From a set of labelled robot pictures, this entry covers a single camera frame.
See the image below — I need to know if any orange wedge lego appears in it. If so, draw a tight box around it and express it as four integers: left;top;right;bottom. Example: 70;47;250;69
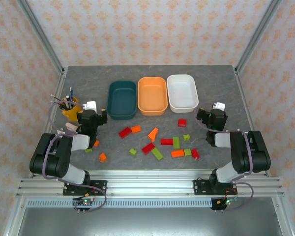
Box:
147;127;159;142

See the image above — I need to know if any pink stapler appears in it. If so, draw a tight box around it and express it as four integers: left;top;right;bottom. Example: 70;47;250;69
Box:
65;122;82;133

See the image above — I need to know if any yellow pen cup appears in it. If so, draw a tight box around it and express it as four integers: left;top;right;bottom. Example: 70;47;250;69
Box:
61;96;80;122

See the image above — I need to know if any teal plastic container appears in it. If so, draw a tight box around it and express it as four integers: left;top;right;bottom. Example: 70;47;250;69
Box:
106;80;138;120

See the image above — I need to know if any red long lego brick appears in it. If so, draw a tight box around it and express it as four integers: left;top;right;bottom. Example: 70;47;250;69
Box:
118;126;133;139
142;143;156;155

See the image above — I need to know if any white plastic container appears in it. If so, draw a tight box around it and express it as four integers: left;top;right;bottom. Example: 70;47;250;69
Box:
166;74;200;114

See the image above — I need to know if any orange plastic container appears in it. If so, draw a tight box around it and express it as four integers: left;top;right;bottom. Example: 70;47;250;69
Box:
137;76;168;116

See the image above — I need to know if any small circuit board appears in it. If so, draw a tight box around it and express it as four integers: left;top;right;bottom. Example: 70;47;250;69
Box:
215;196;238;207
73;194;95;207

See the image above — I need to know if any grey metal sheet panel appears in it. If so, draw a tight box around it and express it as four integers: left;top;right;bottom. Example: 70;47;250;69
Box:
16;207;282;236

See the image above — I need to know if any aluminium side rail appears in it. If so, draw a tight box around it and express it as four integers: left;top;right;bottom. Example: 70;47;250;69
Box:
233;66;271;177
29;68;68;178

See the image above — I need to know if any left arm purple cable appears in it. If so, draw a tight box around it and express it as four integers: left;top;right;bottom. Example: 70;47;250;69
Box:
43;101;108;213

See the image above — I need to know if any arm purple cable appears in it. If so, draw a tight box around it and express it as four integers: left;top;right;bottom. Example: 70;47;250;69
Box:
43;101;108;213
194;102;254;212

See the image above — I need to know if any wide aluminium base rail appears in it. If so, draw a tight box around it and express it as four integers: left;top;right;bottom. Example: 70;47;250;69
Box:
16;169;285;198

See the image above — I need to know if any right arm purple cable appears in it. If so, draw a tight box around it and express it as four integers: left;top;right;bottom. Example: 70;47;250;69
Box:
194;102;254;212

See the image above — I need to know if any grey slotted cable duct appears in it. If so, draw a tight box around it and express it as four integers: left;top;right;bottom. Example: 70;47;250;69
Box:
26;199;212;208

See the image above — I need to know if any aluminium frame post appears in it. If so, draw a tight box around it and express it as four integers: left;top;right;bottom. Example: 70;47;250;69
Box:
235;0;284;75
16;0;65;75

